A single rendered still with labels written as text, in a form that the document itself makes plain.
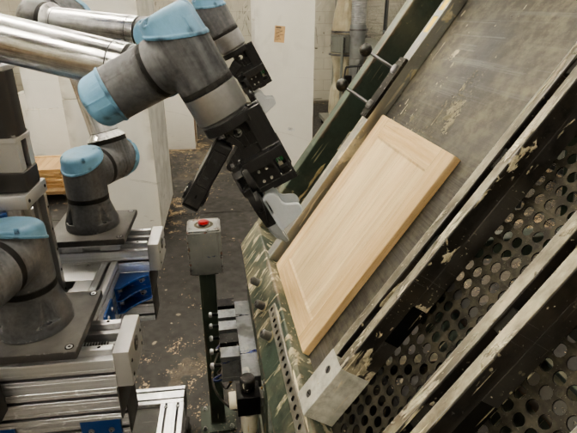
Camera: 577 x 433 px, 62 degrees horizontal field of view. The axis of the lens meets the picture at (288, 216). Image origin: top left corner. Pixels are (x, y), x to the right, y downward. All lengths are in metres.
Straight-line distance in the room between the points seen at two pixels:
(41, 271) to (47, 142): 4.55
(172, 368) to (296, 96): 3.24
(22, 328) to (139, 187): 2.68
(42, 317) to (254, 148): 0.60
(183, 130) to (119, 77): 5.59
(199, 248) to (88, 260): 0.38
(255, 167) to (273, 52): 4.29
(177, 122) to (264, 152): 5.58
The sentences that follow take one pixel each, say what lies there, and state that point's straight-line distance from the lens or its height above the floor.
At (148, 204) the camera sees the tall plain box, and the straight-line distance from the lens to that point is 3.72.
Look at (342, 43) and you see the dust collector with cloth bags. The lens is 7.00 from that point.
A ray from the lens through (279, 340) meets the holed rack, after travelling 1.22.
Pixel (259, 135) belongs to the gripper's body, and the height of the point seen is 1.48.
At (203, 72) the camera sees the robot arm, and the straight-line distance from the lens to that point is 0.64.
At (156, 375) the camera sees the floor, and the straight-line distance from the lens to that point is 2.54.
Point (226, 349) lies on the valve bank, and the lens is 1.41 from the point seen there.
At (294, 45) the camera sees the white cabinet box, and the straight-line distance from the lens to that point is 4.95.
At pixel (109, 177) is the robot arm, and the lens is 1.51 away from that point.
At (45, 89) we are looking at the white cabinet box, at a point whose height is 0.91.
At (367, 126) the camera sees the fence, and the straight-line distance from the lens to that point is 1.47.
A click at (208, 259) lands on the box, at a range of 1.74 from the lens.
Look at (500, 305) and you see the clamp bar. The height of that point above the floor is 1.27.
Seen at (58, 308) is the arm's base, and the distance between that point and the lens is 1.09.
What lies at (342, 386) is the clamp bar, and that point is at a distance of 0.96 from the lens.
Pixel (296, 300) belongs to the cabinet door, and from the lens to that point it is 1.31.
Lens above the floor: 1.64
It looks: 23 degrees down
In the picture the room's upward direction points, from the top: straight up
